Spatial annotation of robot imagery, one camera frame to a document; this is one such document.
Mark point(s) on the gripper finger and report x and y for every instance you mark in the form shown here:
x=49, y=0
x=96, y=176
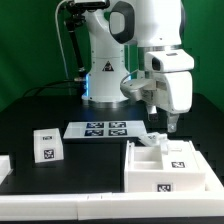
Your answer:
x=172, y=120
x=152, y=113

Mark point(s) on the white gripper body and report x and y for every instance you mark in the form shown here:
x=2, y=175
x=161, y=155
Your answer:
x=171, y=71

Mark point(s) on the white cabinet door panel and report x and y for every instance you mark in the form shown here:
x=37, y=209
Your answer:
x=155, y=139
x=180, y=156

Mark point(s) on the white cabinet body box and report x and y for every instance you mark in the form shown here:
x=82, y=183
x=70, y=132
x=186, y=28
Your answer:
x=143, y=172

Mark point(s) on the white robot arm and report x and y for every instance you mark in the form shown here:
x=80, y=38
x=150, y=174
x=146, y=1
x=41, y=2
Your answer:
x=137, y=56

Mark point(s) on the white cabinet top block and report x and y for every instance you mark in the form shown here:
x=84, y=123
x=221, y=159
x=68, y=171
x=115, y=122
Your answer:
x=47, y=145

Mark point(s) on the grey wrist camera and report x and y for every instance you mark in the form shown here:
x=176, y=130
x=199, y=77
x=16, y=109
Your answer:
x=133, y=89

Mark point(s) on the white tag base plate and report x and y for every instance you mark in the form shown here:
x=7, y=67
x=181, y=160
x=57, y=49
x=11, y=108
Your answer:
x=104, y=129

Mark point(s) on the white obstacle fence frame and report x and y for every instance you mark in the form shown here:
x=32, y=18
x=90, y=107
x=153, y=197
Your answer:
x=115, y=205

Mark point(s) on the black camera stand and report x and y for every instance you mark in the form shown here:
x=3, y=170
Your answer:
x=77, y=19

